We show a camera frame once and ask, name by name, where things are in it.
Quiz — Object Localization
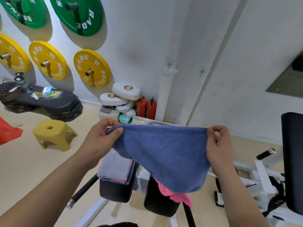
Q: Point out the person's right hand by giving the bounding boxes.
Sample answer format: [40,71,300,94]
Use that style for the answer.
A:
[206,125,235,178]

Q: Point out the person's left hand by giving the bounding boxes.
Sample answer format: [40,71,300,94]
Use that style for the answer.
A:
[79,118,124,168]

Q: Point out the grey towel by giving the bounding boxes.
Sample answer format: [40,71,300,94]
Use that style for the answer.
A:
[97,148,134,181]

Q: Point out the pink towel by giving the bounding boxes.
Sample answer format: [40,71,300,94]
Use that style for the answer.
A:
[111,159,134,184]
[152,176,193,208]

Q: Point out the person's left forearm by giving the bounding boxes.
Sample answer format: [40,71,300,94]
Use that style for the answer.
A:
[0,151,104,227]

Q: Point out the person's right forearm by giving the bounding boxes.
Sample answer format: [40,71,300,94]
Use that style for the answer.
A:
[215,167,270,227]

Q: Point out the person's black shorts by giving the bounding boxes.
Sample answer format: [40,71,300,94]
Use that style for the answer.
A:
[94,222,140,227]

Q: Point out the beige plastic container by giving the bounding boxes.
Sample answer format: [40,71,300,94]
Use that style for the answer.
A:
[99,106,120,122]

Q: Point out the teal dumbbell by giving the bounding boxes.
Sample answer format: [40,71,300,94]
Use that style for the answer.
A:
[119,113,133,125]

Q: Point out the yellow plastic stool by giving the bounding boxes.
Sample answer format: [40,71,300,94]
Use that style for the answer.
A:
[33,119,79,152]

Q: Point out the black aerobic step platform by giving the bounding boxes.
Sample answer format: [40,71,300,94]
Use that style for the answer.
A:
[0,85,84,123]

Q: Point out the silver slotted foot plate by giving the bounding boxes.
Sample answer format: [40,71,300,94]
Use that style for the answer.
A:
[132,115,180,127]

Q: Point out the colourful snack packet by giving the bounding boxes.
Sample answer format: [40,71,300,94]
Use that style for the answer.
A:
[44,90,62,99]

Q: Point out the black seat pad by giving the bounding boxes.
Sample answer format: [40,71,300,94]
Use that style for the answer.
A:
[281,112,303,216]

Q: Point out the yellow weight plate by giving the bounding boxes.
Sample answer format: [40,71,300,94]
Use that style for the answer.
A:
[29,41,69,80]
[0,33,31,73]
[73,49,112,88]

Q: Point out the orange plastic bag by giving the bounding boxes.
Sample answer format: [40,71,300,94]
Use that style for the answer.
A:
[0,117,24,146]

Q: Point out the clear water bottle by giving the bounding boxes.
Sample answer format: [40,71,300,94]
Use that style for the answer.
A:
[14,73,33,95]

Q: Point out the dark wicker basket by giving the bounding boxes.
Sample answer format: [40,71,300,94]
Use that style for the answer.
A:
[0,79,22,100]

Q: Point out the black textured foam roller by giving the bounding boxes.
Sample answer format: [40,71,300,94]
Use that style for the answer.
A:
[291,54,303,73]

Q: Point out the green weight plate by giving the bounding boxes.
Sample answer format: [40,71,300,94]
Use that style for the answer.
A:
[49,0,104,37]
[0,0,48,29]

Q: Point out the black handle grip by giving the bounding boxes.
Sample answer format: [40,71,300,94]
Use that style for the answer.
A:
[255,148,277,161]

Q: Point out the white weight machine frame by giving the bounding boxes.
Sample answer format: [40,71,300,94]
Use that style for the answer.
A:
[208,148,303,227]

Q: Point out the black handle bar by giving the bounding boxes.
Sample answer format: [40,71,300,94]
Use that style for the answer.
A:
[66,173,99,210]
[182,202,196,227]

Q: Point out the white exercise machine frame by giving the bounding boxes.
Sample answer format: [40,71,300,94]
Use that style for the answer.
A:
[80,163,180,227]

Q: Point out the black strap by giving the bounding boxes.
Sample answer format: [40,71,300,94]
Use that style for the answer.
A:
[261,176,287,218]

